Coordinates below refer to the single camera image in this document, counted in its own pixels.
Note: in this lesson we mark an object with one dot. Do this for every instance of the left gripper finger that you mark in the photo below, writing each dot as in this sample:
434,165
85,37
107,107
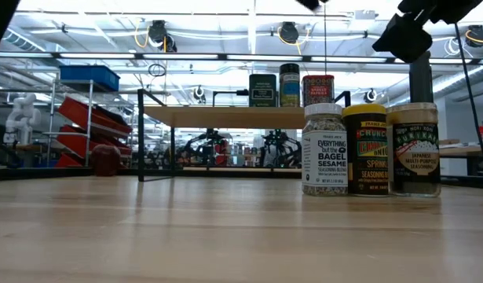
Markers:
309,3

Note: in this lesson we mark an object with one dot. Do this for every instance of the red-lid smoked paprika tin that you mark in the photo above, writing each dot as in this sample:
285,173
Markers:
318,92

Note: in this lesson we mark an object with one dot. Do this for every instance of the black-lid oregano jar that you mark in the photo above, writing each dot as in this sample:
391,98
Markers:
289,90

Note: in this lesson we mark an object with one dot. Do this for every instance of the green black pepper tin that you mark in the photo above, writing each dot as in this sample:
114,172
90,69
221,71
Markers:
262,90

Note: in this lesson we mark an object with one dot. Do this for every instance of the tan-lid furikake jar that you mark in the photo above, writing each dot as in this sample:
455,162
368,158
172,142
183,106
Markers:
416,157

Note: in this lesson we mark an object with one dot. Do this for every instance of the yellow-lid chili onion jar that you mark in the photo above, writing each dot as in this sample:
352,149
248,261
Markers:
367,165

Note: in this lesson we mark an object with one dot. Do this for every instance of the white-lid bagel sesame jar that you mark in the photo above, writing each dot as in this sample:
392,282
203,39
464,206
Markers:
324,157

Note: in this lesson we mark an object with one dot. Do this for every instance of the black background robot arm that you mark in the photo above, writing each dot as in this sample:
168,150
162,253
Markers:
282,149
203,147

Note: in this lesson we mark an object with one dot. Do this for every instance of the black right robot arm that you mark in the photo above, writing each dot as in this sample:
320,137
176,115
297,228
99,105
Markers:
449,8

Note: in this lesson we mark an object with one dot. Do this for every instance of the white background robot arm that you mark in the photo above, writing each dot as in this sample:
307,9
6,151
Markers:
23,118

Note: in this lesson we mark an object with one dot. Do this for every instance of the wooden shelf black metal legs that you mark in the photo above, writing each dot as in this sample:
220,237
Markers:
225,117

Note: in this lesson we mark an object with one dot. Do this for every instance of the long ceiling light strip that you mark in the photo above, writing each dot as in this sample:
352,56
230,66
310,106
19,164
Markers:
264,57

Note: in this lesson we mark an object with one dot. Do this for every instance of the thin black rod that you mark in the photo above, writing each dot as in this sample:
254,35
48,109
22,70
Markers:
470,90

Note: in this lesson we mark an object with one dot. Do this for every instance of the wooden side table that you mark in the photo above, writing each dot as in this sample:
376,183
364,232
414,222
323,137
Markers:
461,149

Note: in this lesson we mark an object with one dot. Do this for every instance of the blue storage bin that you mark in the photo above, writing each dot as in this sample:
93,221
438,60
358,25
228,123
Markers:
90,76

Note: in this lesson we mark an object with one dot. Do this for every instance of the red tilted storage bin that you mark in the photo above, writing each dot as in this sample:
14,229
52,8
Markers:
96,116
74,141
66,161

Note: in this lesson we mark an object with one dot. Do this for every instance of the metal storage rack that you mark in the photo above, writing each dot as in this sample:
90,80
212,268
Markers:
90,118

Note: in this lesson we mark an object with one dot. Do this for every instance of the maroon round object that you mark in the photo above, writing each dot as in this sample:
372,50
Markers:
105,159

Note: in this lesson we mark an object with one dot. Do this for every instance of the black background rig frame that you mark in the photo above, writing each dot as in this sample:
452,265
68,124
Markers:
241,92

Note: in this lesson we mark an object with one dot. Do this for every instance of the black table edge rail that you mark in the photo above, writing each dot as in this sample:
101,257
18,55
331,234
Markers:
29,175

